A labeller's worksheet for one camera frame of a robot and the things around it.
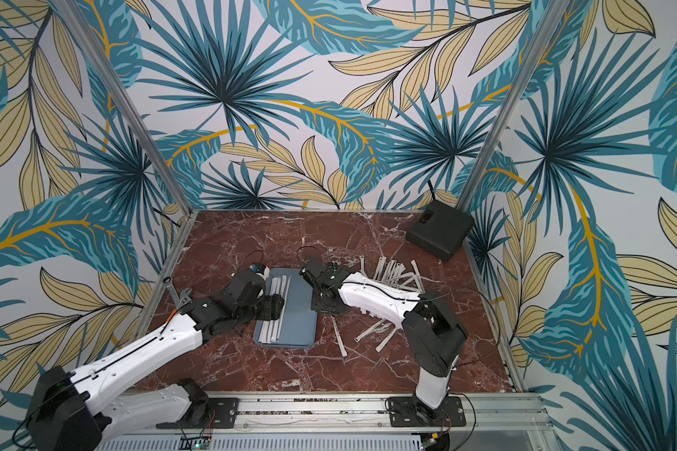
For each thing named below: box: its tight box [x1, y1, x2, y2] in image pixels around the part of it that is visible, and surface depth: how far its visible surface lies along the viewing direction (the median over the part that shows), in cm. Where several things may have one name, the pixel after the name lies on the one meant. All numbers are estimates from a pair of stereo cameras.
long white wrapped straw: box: [330, 313, 348, 358], surface depth 89 cm
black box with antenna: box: [406, 179, 475, 262], surface depth 109 cm
